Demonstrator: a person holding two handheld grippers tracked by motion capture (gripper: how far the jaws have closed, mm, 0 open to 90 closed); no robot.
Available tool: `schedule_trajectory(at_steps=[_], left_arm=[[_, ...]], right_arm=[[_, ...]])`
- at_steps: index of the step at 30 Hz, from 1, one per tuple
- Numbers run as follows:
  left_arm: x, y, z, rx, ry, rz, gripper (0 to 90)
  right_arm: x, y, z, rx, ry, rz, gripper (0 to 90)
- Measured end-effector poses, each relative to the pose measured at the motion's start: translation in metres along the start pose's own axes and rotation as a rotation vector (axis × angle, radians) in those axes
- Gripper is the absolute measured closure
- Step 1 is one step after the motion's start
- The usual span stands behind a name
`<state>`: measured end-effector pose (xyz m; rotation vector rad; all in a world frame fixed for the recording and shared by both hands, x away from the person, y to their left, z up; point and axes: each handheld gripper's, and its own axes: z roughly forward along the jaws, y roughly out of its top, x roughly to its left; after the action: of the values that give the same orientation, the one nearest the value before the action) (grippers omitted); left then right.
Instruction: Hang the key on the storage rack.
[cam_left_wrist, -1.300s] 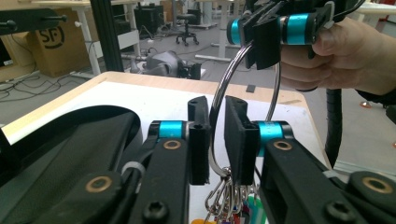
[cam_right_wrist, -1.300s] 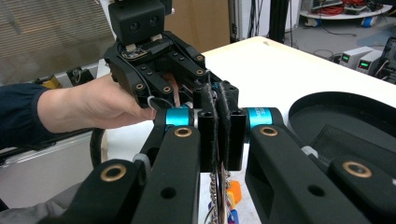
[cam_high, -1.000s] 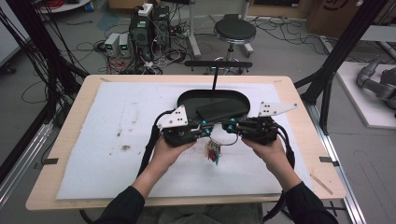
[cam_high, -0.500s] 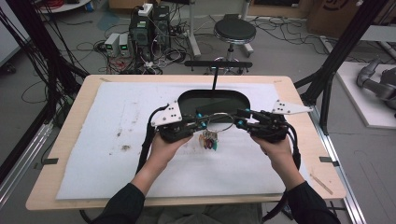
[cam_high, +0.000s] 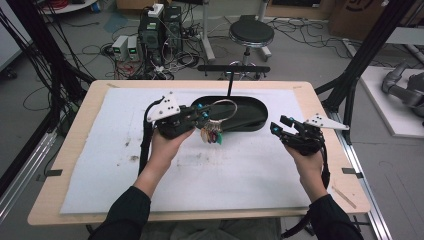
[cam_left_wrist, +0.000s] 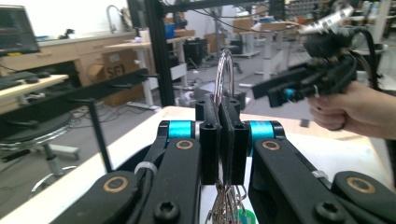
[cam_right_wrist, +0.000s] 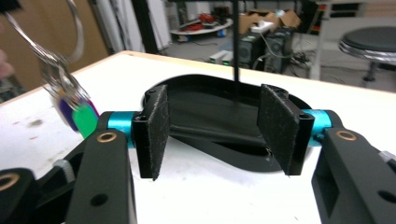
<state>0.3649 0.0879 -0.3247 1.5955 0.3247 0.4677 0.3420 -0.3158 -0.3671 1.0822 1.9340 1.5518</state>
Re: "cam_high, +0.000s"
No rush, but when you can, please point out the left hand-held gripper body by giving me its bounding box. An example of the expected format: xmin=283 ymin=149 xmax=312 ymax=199
xmin=146 ymin=91 xmax=203 ymax=140

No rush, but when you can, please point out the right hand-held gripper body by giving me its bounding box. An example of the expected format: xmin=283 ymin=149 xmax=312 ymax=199
xmin=281 ymin=113 xmax=350 ymax=157

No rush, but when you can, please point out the key ring with coloured tags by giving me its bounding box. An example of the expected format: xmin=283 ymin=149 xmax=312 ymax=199
xmin=199 ymin=98 xmax=239 ymax=146

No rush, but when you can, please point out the black oval tray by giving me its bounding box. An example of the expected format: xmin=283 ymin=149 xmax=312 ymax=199
xmin=190 ymin=95 xmax=269 ymax=133

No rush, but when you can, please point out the person's left hand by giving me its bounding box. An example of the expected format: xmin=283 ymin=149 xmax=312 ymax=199
xmin=146 ymin=128 xmax=196 ymax=176

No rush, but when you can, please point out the person's right hand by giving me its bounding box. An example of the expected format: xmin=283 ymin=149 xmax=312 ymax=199
xmin=283 ymin=144 xmax=328 ymax=203

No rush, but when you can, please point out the black T-shaped stand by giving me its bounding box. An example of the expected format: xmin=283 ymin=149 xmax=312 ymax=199
xmin=197 ymin=64 xmax=271 ymax=98

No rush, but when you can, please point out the white table mat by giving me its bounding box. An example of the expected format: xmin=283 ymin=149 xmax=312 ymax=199
xmin=59 ymin=87 xmax=313 ymax=215

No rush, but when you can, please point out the white metal stand leg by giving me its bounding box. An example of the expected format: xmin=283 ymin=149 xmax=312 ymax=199
xmin=199 ymin=0 xmax=217 ymax=63

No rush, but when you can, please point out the black computer tower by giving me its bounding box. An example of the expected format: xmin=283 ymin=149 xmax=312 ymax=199
xmin=163 ymin=5 xmax=184 ymax=54
xmin=138 ymin=13 xmax=165 ymax=66

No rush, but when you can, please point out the white platform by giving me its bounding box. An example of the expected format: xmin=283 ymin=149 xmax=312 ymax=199
xmin=359 ymin=65 xmax=424 ymax=139

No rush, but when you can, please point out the grey power supply unit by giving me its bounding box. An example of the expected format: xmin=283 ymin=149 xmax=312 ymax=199
xmin=127 ymin=35 xmax=140 ymax=62
xmin=111 ymin=35 xmax=129 ymax=61

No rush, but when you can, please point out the black round stool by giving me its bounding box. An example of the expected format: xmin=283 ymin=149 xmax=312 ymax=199
xmin=228 ymin=14 xmax=276 ymax=81

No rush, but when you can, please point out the white power strip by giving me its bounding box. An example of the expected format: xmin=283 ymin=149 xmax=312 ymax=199
xmin=147 ymin=3 xmax=165 ymax=18

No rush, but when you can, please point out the person's lap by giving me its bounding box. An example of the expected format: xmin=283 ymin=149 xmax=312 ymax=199
xmin=143 ymin=218 xmax=281 ymax=240

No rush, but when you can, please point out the cardboard box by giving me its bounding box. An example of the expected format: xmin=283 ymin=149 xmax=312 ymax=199
xmin=328 ymin=0 xmax=424 ymax=43

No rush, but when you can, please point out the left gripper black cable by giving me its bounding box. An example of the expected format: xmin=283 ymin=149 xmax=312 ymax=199
xmin=138 ymin=98 xmax=165 ymax=176

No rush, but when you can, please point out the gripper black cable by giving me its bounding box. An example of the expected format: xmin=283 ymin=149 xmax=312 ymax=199
xmin=138 ymin=98 xmax=165 ymax=176
xmin=281 ymin=139 xmax=332 ymax=239

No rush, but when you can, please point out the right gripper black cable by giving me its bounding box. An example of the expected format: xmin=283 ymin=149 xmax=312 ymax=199
xmin=281 ymin=139 xmax=332 ymax=239

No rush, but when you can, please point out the tangle of floor cables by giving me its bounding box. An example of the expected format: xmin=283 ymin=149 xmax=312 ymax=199
xmin=99 ymin=19 xmax=208 ymax=81

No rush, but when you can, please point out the aluminium rail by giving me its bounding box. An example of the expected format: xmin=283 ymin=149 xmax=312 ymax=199
xmin=0 ymin=129 xmax=58 ymax=223
xmin=324 ymin=109 xmax=394 ymax=240

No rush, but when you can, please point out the black frame post with cables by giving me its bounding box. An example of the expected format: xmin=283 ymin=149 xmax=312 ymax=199
xmin=0 ymin=0 xmax=96 ymax=134

